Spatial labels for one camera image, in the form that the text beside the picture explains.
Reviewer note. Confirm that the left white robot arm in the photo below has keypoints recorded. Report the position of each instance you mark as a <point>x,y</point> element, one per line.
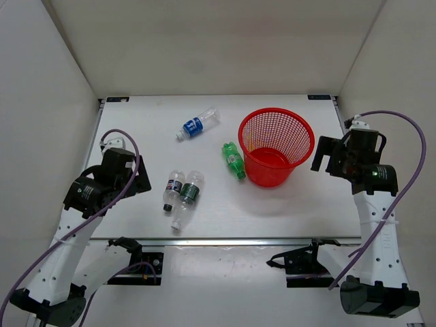
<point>53,289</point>

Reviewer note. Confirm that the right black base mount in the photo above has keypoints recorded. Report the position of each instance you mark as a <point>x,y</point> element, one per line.
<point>301,266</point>

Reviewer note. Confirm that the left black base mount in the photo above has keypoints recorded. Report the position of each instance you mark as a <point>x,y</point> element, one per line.
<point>143,268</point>

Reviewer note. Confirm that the red mesh plastic bin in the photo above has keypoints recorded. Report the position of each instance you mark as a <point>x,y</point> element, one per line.
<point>274,141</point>

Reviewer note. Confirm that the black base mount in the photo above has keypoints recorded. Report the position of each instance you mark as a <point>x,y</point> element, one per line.
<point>143,268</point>
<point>301,266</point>

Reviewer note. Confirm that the dark green label clear bottle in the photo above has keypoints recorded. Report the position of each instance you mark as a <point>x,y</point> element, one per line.
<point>186,201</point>

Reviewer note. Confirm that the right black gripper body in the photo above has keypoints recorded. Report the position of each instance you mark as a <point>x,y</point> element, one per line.
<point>347,158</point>

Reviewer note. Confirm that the pepsi label clear bottle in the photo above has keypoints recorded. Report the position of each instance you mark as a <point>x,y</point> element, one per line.
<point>173,188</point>

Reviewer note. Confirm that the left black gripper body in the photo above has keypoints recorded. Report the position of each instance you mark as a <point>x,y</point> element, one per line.
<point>140,183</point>

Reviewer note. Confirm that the blue label clear bottle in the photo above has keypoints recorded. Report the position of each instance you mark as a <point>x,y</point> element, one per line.
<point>198,124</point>

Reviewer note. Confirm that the green plastic bottle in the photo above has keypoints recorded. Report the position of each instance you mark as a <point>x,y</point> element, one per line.
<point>234,160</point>

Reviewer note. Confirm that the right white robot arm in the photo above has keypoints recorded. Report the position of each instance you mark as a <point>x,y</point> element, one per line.
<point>371,279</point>

